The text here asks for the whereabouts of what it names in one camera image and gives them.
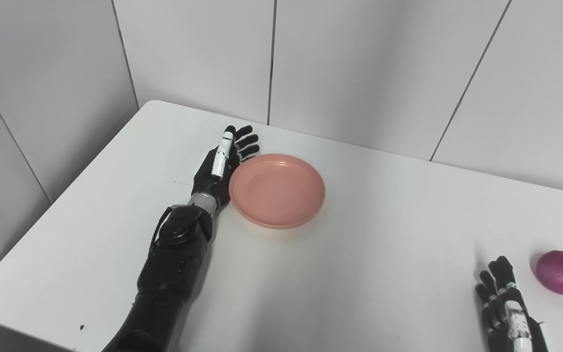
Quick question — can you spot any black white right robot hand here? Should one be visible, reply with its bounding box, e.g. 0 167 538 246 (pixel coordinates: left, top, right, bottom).
475 256 551 352

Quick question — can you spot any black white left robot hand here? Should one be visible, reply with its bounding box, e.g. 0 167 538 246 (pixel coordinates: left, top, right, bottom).
191 125 260 211

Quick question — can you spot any pink round plate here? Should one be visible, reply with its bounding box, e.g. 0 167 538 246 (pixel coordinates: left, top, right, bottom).
229 154 326 229

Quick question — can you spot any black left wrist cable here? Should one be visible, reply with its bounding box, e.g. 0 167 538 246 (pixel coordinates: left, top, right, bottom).
150 205 175 252

